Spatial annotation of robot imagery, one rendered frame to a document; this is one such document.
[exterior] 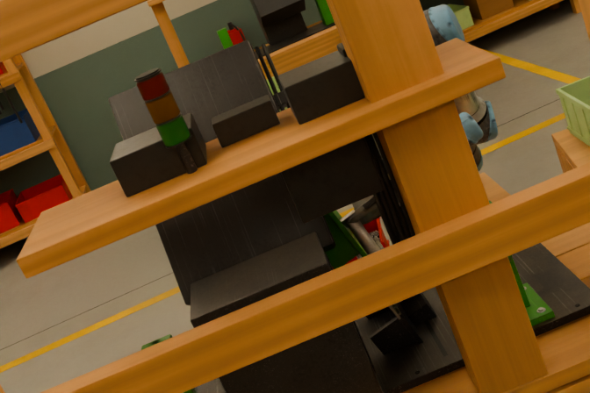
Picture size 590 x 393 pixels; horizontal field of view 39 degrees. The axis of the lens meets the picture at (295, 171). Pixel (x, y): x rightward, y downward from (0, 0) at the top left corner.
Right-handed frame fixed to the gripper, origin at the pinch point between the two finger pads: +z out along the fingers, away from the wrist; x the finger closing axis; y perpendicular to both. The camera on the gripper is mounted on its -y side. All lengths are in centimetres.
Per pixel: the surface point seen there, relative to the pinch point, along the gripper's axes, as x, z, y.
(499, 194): -73, -36, 9
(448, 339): -12.1, -0.8, -30.8
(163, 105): 62, 11, 14
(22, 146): -332, 205, 361
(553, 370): -1, -15, -51
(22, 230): -362, 251, 319
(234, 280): 19.3, 26.4, -1.6
